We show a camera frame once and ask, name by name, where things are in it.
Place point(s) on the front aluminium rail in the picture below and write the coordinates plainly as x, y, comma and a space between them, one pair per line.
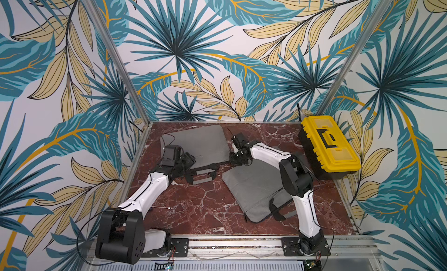
269, 247

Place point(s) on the left aluminium frame post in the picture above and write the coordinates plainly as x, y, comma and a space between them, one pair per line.
96, 17

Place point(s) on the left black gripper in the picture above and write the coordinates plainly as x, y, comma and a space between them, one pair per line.
190, 160

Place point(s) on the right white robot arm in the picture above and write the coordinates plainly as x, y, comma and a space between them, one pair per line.
297, 181

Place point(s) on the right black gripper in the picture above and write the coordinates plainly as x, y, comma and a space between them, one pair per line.
239, 143

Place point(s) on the aluminium frame post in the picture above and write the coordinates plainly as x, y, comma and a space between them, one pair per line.
96, 17
357, 48

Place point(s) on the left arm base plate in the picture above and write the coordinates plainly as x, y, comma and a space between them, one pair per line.
176, 247

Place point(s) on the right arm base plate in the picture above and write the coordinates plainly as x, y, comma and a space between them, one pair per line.
304, 247

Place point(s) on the right aluminium frame post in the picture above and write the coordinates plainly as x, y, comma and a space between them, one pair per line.
357, 48

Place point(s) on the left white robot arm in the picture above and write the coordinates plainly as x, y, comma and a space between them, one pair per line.
122, 236

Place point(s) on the grey laptop bag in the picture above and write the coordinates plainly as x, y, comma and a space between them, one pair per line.
207, 145
257, 187

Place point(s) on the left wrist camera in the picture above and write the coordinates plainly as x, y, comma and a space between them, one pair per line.
171, 155

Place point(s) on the yellow black toolbox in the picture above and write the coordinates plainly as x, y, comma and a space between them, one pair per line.
328, 152

